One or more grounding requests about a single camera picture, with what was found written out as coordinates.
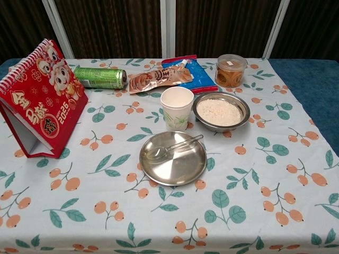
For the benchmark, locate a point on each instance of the white paper cup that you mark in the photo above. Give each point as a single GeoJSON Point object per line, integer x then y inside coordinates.
{"type": "Point", "coordinates": [177, 116]}

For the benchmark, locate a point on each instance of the blue plastic packet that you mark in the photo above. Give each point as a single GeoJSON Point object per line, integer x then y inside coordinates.
{"type": "Point", "coordinates": [201, 78]}

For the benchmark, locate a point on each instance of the red spiral desk calendar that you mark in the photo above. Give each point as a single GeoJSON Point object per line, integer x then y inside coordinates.
{"type": "Point", "coordinates": [39, 100]}

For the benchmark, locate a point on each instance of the brown sauce pouch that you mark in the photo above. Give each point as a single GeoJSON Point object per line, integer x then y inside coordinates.
{"type": "Point", "coordinates": [153, 79]}

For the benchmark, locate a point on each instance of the green drink can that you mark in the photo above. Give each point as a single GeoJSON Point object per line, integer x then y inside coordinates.
{"type": "Point", "coordinates": [98, 77]}

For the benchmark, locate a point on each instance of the stainless steel bowl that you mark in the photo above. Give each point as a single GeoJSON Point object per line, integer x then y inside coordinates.
{"type": "Point", "coordinates": [245, 108]}

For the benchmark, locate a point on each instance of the floral fruit print tablecloth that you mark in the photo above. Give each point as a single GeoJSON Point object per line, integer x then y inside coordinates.
{"type": "Point", "coordinates": [106, 190]}

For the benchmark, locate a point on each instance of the stainless steel plate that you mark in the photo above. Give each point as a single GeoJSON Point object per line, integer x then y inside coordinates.
{"type": "Point", "coordinates": [180, 166]}

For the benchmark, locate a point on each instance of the clear jar of rubber bands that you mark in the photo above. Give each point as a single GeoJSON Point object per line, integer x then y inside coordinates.
{"type": "Point", "coordinates": [230, 75]}

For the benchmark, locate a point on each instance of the metal spoon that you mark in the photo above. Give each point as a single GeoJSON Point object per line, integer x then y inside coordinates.
{"type": "Point", "coordinates": [156, 154]}

